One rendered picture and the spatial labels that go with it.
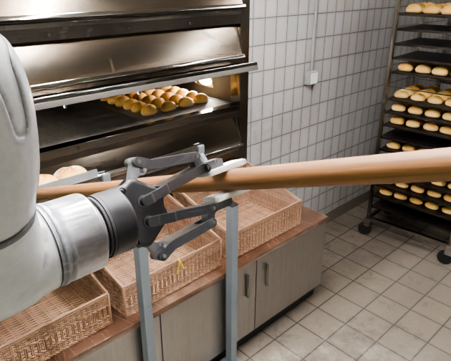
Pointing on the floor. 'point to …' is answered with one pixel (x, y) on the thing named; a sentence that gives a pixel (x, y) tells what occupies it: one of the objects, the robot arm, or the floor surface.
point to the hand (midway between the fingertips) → (225, 180)
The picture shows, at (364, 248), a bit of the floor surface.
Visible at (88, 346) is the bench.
